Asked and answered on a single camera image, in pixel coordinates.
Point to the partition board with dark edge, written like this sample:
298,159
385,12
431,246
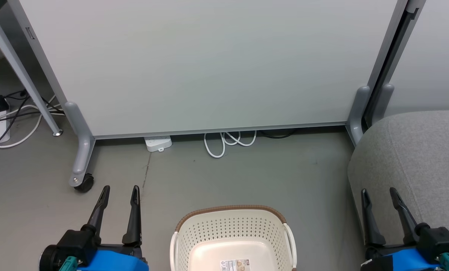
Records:
435,56

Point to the paper label sticker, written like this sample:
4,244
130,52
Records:
235,265

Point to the grey fabric sofa seat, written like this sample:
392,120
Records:
416,158

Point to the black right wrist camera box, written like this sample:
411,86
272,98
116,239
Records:
439,239

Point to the white rolling partition board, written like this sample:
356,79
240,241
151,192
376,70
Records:
209,64

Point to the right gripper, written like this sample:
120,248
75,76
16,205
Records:
401,261

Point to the black partition caster wheel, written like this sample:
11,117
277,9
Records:
85,183

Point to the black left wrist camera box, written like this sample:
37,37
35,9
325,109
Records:
72,242

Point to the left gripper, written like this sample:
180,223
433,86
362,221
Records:
111,259

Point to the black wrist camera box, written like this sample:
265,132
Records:
439,239
72,242

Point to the small white power strip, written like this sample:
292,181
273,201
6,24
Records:
157,143

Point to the grey metal desk leg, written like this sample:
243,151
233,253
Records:
23,71

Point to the cream perforated laundry basket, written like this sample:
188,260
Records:
232,233

